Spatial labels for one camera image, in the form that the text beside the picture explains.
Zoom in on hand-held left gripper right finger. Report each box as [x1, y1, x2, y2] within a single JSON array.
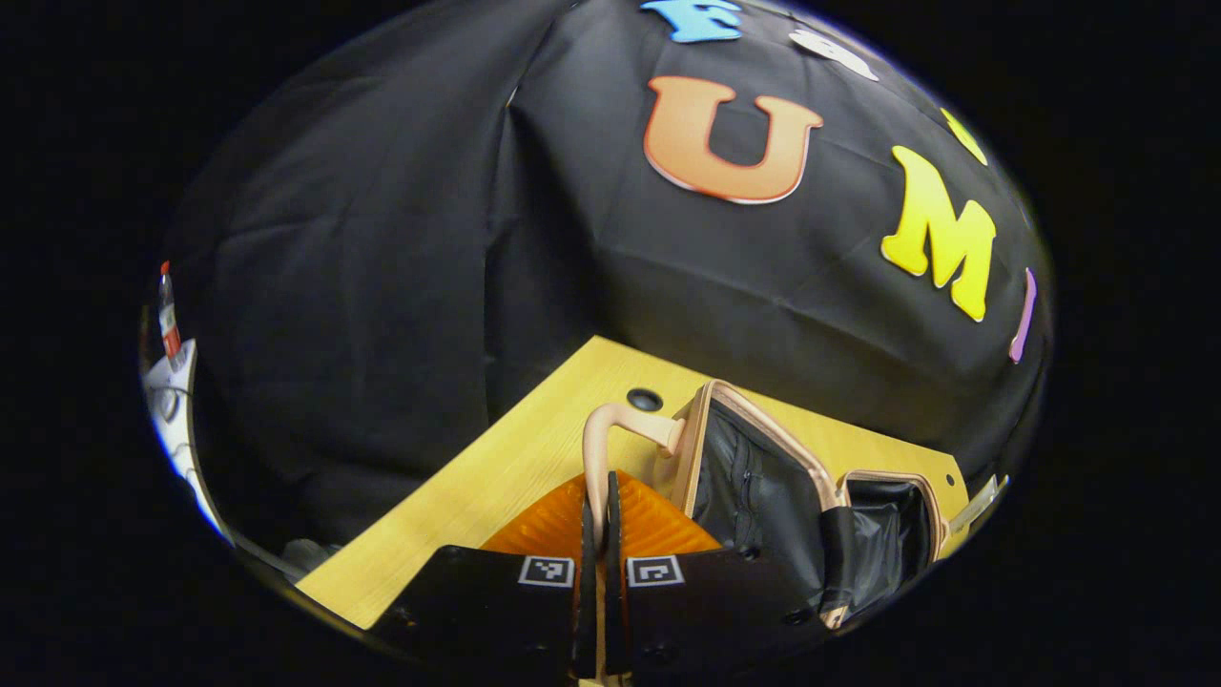
[[605, 469, 833, 680]]

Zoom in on beige pink suitcase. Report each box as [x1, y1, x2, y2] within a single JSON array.
[[582, 379, 958, 687]]

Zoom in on white flat strip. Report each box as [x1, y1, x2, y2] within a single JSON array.
[[949, 474, 1009, 535]]

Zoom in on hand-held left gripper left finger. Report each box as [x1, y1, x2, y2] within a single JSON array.
[[370, 472, 598, 680]]

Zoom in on white desk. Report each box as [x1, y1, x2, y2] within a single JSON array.
[[141, 339, 235, 547]]

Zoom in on clear bottle red label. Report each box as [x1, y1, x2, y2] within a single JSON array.
[[157, 260, 184, 373]]

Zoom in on black backdrop cloth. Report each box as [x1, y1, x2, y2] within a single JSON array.
[[162, 0, 1055, 564]]

